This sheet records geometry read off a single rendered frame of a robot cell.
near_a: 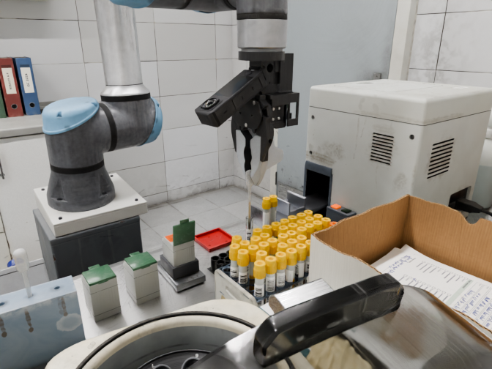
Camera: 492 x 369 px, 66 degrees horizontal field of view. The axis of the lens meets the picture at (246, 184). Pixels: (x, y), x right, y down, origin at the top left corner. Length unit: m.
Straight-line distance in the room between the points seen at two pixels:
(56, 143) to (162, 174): 2.34
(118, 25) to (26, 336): 0.65
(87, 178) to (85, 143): 0.08
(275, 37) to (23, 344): 0.51
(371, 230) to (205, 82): 2.73
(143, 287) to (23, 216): 1.73
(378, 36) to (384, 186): 1.59
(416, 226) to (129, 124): 0.64
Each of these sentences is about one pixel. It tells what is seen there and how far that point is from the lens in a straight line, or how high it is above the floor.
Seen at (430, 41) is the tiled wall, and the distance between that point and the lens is 2.22.
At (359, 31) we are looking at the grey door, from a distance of 2.38.
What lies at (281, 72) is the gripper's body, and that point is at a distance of 0.62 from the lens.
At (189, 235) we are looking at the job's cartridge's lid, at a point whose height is 0.96.
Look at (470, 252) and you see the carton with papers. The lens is 0.68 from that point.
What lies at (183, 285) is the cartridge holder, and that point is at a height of 0.89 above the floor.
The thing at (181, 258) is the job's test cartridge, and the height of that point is 0.92.
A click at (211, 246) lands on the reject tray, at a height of 0.88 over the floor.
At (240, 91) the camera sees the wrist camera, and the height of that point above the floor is 1.20.
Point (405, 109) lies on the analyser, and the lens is 0.74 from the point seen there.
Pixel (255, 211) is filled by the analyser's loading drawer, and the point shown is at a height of 0.93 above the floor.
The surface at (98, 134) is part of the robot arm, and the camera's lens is 0.90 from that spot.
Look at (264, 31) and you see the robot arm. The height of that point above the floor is 1.28.
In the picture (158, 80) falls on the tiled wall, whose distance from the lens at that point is 3.06.
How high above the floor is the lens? 1.27
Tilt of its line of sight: 20 degrees down
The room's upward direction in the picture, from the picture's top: straight up
